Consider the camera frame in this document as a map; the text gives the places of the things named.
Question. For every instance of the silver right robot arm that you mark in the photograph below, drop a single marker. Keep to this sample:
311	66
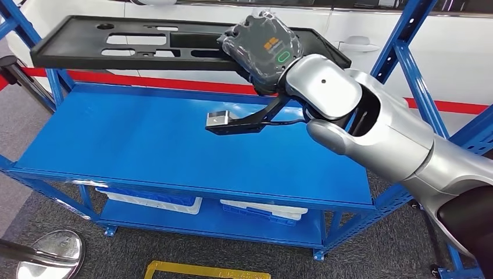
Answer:
385	131

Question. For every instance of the white car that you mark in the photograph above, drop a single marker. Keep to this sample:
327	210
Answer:
443	57

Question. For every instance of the chrome stanchion post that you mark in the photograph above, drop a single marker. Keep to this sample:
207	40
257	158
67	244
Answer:
54	254
27	84

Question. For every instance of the yellow floor tape square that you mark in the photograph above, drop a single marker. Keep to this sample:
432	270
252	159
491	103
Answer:
200	269

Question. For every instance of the black plastic panel part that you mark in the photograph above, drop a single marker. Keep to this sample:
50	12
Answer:
77	42

